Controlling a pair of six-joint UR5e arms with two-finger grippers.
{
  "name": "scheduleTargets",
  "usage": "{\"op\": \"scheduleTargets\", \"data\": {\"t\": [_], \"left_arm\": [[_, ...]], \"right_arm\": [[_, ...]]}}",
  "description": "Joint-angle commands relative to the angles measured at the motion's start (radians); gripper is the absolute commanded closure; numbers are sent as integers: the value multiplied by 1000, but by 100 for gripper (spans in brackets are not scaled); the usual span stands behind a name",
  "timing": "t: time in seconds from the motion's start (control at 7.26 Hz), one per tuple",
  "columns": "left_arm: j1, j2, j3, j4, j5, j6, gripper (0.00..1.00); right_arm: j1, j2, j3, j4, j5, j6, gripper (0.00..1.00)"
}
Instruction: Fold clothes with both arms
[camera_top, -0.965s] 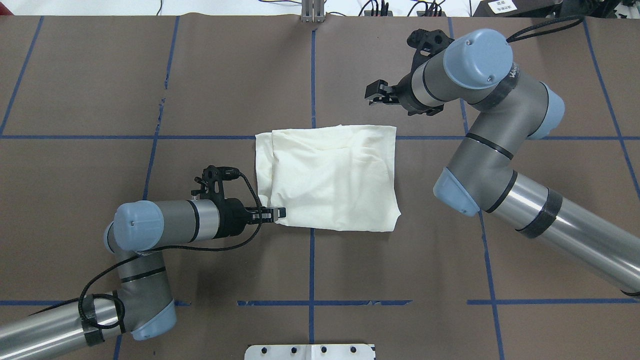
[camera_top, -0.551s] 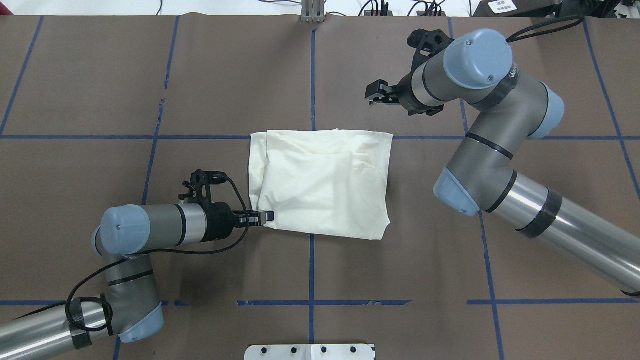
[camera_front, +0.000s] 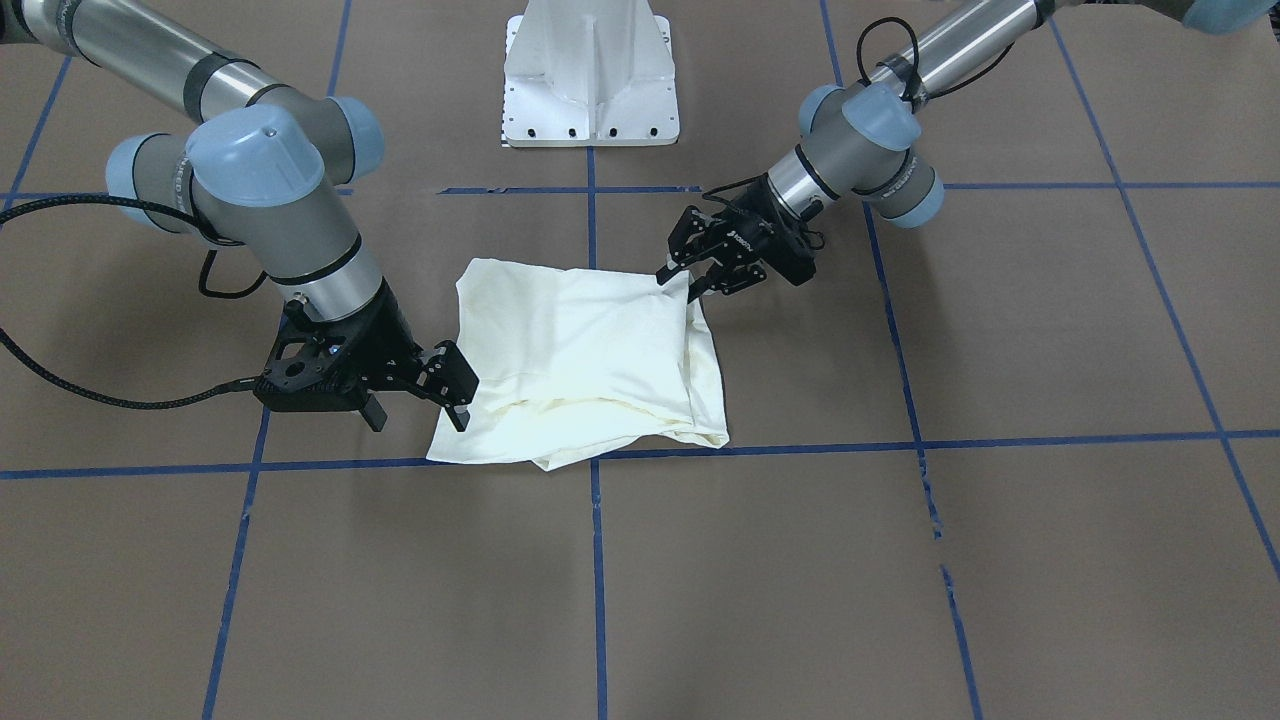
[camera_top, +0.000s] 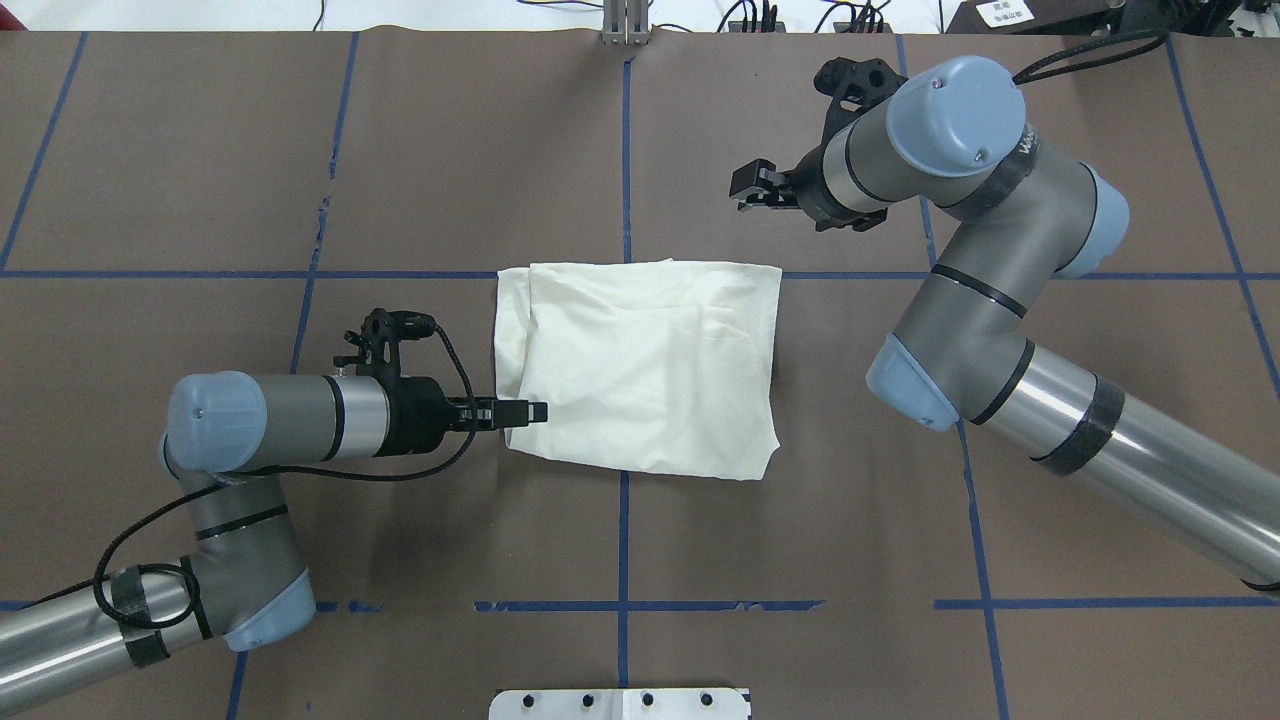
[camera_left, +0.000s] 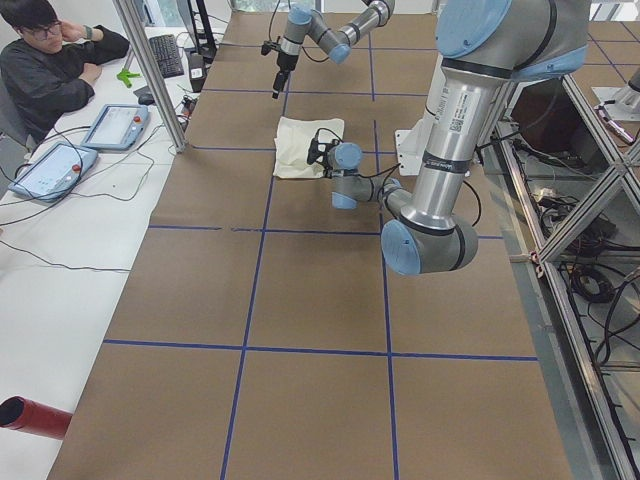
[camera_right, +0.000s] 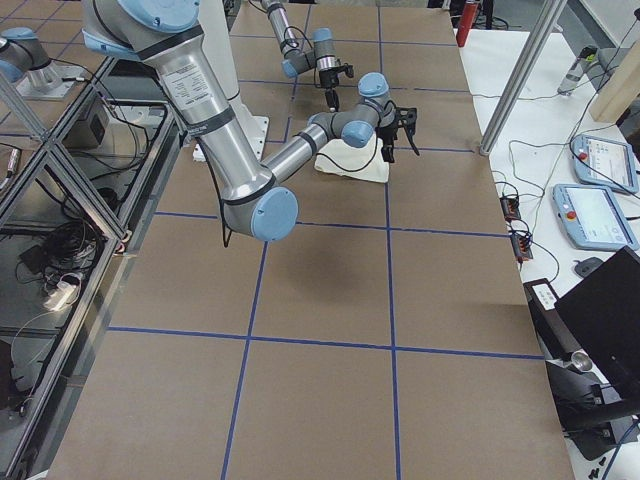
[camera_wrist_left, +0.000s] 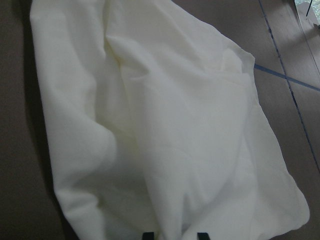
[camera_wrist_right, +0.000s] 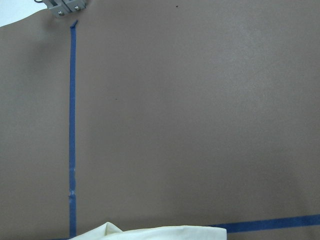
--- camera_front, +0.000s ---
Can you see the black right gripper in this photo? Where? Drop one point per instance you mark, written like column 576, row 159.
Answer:
column 385, row 345

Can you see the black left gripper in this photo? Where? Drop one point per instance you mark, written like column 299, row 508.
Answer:
column 752, row 236

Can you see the cream long-sleeve cat shirt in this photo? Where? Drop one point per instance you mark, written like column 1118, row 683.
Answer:
column 574, row 363

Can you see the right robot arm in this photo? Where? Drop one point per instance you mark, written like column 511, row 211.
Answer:
column 261, row 171

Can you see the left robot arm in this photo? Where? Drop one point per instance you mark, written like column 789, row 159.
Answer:
column 856, row 142

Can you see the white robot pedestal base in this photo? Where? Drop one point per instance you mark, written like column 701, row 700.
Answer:
column 589, row 73

